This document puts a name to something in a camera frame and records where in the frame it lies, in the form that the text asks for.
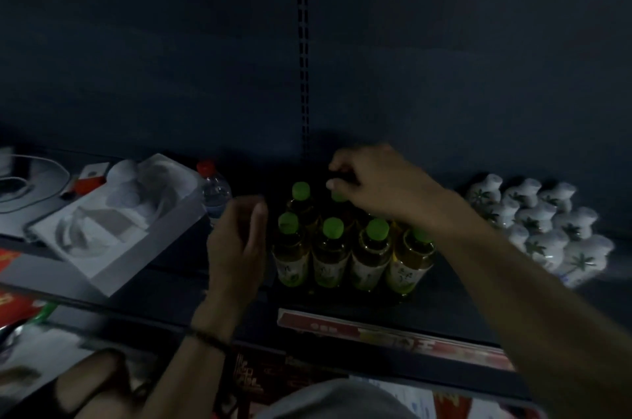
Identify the red shelf price strip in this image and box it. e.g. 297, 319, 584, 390
277, 308, 517, 373

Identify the stack of white blue packets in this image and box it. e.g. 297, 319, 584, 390
350, 376, 438, 419

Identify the person's right hand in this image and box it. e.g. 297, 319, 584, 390
325, 144, 463, 237

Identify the clear water bottle red cap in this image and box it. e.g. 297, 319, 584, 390
196, 159, 232, 227

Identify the cluster of white drink bottles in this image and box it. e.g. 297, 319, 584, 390
466, 173, 616, 289

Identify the dark beaded bracelet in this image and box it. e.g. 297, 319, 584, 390
186, 327, 233, 354

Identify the white round object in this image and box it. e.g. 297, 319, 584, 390
106, 159, 144, 193

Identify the dark grey metal shelf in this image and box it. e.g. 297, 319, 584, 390
0, 0, 632, 419

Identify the red gold-flower packet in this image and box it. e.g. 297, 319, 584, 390
433, 391, 473, 419

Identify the small red white box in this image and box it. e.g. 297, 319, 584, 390
61, 162, 111, 198

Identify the person's right forearm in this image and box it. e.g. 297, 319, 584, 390
434, 206, 632, 419

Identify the person's left hand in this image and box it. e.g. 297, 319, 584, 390
192, 195, 270, 341

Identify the cluster of small tea bottles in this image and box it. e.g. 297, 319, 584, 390
271, 181, 438, 297

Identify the white cable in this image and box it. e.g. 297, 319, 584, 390
0, 154, 72, 215

